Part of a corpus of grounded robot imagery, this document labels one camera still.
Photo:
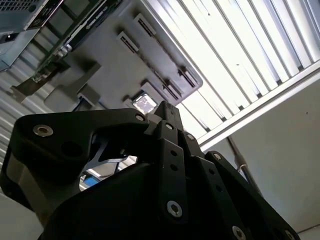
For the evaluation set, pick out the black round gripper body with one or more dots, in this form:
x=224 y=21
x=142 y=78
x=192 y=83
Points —
x=105 y=212

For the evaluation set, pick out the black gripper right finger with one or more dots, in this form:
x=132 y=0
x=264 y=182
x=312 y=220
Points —
x=212 y=180

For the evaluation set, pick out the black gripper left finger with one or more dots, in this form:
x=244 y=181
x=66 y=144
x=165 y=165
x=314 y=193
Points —
x=75 y=125

